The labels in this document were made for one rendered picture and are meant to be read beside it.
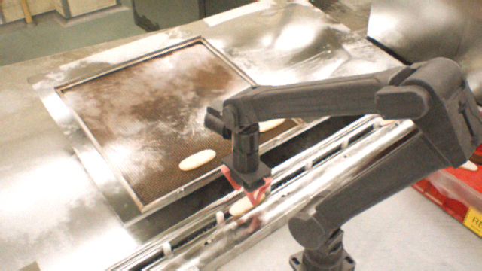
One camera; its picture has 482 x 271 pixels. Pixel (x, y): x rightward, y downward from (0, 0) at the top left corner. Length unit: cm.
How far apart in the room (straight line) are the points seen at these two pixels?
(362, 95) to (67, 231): 75
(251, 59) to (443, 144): 92
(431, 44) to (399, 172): 89
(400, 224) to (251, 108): 48
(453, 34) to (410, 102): 92
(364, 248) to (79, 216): 67
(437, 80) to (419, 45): 96
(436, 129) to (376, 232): 51
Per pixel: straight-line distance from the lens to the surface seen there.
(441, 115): 59
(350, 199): 77
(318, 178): 110
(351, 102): 66
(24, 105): 162
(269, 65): 141
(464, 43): 147
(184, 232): 100
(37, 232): 114
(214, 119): 93
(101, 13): 448
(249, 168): 93
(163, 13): 327
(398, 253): 104
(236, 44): 149
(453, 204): 114
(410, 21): 155
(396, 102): 58
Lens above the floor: 161
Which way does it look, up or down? 38 degrees down
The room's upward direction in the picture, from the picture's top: 2 degrees counter-clockwise
